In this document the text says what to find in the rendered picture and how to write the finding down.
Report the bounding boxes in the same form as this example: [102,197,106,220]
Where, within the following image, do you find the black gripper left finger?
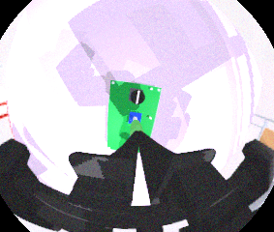
[68,131,139,205]

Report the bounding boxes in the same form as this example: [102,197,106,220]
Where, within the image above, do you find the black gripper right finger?
[137,131,217,205]

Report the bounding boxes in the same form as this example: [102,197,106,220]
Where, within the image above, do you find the green circuit board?
[107,80,161,150]

